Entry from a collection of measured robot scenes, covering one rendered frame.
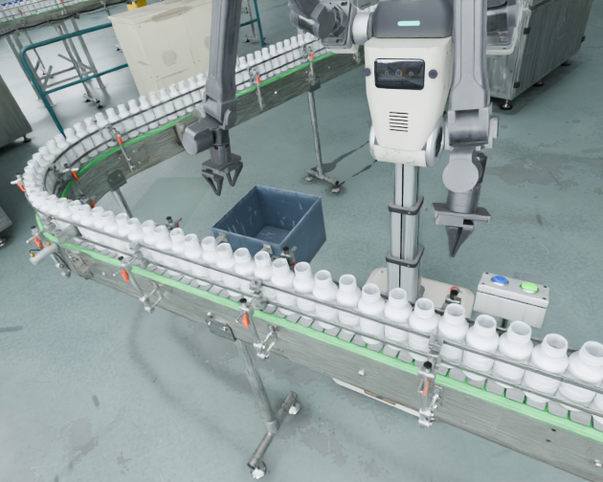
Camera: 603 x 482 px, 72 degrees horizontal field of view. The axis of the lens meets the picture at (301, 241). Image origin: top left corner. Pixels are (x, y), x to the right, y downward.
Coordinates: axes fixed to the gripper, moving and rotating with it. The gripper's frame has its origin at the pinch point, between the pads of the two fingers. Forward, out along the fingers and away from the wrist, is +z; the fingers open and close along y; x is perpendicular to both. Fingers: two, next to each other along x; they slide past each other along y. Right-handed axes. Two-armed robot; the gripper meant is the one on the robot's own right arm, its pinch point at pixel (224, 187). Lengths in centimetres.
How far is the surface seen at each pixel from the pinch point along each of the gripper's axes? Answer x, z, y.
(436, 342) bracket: 70, 5, 17
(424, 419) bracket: 73, 26, 20
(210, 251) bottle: 8.2, 9.1, 16.9
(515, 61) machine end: 26, 34, -352
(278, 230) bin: -12, 46, -42
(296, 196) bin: -2.4, 24.9, -41.7
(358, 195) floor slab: -37, 107, -182
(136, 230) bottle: -20.6, 12.4, 18.8
